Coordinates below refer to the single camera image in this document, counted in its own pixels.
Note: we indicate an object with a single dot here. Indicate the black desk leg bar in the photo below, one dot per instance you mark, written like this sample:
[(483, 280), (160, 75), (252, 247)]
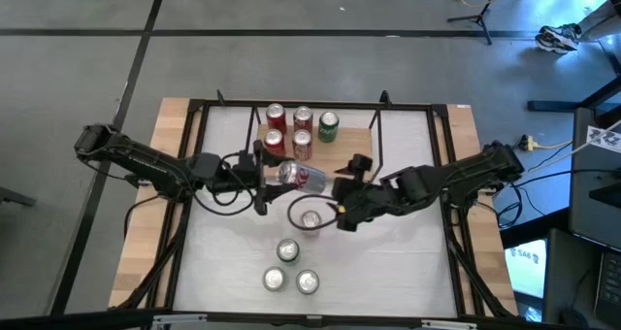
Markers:
[(553, 106)]

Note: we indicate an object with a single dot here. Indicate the black metal table frame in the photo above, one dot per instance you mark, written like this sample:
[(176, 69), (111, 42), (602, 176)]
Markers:
[(233, 102)]

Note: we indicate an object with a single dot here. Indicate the white printed paper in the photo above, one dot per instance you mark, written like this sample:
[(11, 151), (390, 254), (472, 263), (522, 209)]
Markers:
[(604, 140)]

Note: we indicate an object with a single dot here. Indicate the black tripod stand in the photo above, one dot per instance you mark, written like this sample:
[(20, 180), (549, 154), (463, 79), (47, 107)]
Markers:
[(480, 18)]

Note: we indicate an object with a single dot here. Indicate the grey furniture foot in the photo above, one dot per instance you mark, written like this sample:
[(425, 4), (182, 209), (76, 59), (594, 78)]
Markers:
[(14, 196)]

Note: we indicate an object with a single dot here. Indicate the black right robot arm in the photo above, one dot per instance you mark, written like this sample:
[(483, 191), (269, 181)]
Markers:
[(461, 172)]

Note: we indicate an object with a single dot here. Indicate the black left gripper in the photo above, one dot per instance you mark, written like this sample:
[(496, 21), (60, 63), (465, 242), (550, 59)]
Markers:
[(238, 174)]

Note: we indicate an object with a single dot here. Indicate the person's leg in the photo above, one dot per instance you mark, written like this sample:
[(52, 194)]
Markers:
[(601, 22)]

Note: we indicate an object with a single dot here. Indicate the black keyboard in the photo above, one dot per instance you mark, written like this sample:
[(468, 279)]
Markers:
[(611, 286)]

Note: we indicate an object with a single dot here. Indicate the dark grey desk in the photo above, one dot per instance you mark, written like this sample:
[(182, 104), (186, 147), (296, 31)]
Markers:
[(594, 174)]

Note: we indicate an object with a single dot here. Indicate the red Coca-Cola can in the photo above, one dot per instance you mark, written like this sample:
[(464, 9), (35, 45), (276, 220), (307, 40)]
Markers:
[(303, 119), (276, 119), (274, 143), (302, 145)]

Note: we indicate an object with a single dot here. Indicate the yellow power strip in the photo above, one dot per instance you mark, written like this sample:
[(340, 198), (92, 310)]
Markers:
[(526, 143)]

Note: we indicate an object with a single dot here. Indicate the lime green beverage can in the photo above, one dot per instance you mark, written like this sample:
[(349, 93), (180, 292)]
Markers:
[(274, 278)]

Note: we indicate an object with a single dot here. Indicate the green Sprite can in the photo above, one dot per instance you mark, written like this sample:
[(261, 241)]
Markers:
[(328, 126), (288, 250)]

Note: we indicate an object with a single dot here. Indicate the silver Diet Coke can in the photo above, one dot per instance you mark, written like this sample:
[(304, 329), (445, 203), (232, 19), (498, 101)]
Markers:
[(303, 177), (307, 281)]

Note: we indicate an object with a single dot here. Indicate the person's shoe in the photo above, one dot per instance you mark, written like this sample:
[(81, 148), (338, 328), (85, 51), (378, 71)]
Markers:
[(558, 38)]

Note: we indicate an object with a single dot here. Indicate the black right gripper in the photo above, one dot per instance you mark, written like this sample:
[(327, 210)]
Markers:
[(364, 196)]

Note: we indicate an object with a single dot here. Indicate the black rig beam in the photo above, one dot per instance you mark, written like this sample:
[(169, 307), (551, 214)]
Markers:
[(73, 320)]

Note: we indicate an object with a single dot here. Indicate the white lit screen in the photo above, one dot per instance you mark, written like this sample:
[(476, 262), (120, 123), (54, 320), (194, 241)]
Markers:
[(526, 272)]

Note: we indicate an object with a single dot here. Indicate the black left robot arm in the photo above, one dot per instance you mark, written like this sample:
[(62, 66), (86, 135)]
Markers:
[(140, 160)]

